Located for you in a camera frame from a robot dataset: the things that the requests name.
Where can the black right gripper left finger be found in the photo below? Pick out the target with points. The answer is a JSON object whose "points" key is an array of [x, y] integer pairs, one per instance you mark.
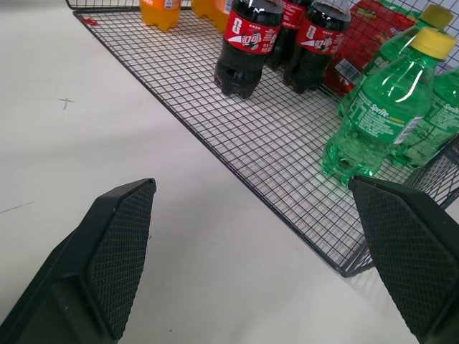
{"points": [[89, 272]]}

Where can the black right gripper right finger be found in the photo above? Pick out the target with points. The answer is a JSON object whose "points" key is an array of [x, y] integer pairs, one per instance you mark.
{"points": [[409, 258]]}

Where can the green Sprite bottle yellow cap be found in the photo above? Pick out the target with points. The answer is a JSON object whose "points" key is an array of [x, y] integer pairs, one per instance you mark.
{"points": [[430, 129], [380, 118], [394, 46]]}

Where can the red snack bag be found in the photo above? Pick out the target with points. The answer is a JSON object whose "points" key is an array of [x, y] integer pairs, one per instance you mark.
{"points": [[362, 43]]}

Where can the cola bottle red label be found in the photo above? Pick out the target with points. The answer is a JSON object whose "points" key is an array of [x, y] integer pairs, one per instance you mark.
{"points": [[287, 32], [315, 46], [247, 46]]}

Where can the orange soda bottle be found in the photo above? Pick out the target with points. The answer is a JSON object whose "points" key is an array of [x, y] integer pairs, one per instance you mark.
{"points": [[211, 10], [159, 12]]}

